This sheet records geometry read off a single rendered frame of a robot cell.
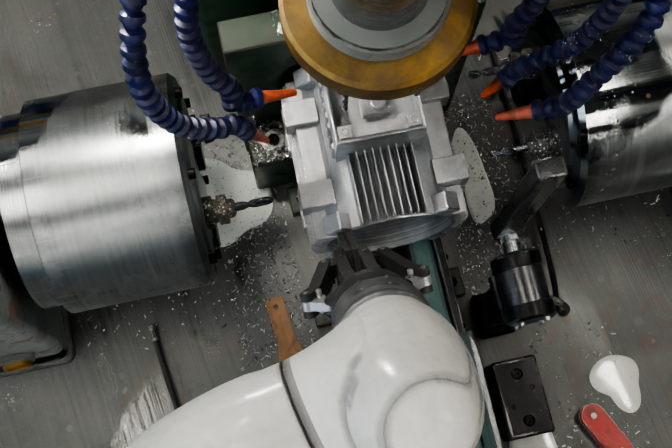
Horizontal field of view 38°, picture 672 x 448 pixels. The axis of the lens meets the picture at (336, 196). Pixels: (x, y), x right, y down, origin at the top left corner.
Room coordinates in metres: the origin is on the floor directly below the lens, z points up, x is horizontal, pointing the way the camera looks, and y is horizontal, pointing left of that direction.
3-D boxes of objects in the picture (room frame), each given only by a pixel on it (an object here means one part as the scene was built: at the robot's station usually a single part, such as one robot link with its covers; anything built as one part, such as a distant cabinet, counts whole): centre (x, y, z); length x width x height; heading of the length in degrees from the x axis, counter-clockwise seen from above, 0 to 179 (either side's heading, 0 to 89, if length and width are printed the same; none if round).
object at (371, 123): (0.40, -0.03, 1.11); 0.12 x 0.11 x 0.07; 14
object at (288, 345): (0.12, 0.04, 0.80); 0.21 x 0.05 x 0.01; 21
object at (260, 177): (0.41, 0.09, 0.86); 0.07 x 0.06 x 0.12; 105
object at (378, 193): (0.36, -0.04, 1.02); 0.20 x 0.19 x 0.19; 14
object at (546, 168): (0.28, -0.20, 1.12); 0.04 x 0.03 x 0.26; 15
